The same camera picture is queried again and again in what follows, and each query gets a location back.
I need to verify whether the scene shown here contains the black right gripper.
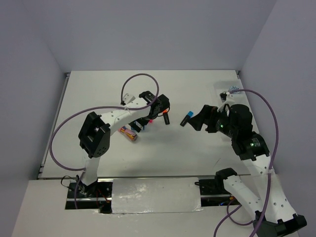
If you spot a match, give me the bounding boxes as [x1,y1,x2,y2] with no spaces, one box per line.
[187,104,237,137]

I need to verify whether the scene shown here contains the blue tape roll sideways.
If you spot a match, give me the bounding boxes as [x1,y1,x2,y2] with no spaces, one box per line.
[130,121,145,133]

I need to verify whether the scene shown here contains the blue black highlighter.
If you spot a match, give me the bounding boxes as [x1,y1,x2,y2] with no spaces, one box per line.
[180,111,194,127]

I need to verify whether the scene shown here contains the pink capped marker tube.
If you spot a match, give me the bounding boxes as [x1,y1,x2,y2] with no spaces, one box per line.
[118,126,138,142]

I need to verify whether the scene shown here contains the orange black highlighter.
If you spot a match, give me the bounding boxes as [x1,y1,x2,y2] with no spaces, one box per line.
[162,110,170,125]

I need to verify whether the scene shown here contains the blue patterned tape roll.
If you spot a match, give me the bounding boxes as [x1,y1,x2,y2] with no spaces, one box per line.
[229,86,241,94]

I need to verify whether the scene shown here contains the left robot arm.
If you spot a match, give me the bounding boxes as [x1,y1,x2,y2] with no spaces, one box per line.
[78,91,170,197]

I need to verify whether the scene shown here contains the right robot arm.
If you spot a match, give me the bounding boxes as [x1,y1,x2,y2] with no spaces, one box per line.
[188,104,307,237]

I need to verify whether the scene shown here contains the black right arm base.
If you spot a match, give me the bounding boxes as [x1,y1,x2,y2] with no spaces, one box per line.
[195,179,234,207]

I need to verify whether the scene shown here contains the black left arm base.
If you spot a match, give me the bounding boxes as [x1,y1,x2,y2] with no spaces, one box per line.
[64,180,113,214]

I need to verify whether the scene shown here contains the clear compartment tray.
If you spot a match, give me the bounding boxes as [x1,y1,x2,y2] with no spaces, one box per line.
[212,79,259,139]

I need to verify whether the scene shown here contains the silver foil covered plate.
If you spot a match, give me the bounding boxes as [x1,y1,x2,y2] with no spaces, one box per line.
[111,177,202,214]

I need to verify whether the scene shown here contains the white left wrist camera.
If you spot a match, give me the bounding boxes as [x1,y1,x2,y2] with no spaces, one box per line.
[123,93,136,104]

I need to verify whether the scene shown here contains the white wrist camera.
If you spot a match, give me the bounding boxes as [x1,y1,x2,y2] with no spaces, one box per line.
[123,93,136,104]
[219,91,233,103]

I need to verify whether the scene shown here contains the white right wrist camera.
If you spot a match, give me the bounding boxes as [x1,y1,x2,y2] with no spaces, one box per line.
[219,91,233,103]

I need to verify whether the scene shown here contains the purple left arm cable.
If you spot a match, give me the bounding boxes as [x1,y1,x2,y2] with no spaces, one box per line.
[49,73,159,171]

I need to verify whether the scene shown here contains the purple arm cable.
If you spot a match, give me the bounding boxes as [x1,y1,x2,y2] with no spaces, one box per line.
[213,89,279,237]
[49,73,159,171]

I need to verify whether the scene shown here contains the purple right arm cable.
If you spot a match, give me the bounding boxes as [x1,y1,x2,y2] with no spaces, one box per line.
[213,89,279,237]

